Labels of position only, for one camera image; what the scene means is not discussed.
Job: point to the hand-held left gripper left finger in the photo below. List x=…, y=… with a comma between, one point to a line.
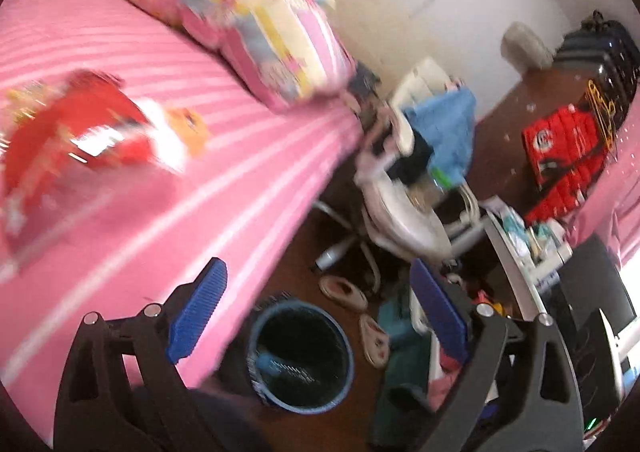
x=197, y=312

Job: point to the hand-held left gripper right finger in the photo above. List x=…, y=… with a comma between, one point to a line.
x=440, y=312

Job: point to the blue mesh trash bin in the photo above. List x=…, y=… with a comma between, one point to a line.
x=280, y=397

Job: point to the red snack packet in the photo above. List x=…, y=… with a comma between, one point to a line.
x=75, y=131

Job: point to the teal cloth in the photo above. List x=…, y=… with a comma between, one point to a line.
x=405, y=367

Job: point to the beige slipper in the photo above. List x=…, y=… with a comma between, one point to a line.
x=375, y=339
x=342, y=292

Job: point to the white office chair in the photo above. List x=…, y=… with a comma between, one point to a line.
x=400, y=227

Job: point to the black cloth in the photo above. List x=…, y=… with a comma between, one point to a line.
x=412, y=161

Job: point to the pink striped bed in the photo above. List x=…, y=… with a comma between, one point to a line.
x=225, y=156

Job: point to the black monitor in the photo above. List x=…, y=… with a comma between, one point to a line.
x=595, y=282

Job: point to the red carton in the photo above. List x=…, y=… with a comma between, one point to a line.
x=560, y=136
x=560, y=204

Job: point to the blue cloth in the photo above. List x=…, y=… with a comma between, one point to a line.
x=445, y=131

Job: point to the orange yellow wrapper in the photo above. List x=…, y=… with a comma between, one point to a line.
x=192, y=126

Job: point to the pink dotted cloth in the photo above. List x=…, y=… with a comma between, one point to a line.
x=610, y=202

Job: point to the dark patterned cloth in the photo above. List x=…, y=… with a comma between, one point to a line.
x=364, y=84

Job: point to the yellow clothes hanger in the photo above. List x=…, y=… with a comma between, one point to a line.
x=600, y=106

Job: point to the white bag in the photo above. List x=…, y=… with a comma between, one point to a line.
x=525, y=46

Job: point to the folded pastel striped quilt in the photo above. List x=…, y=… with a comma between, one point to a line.
x=270, y=31

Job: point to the black suitcase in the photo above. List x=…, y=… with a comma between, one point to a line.
x=610, y=56

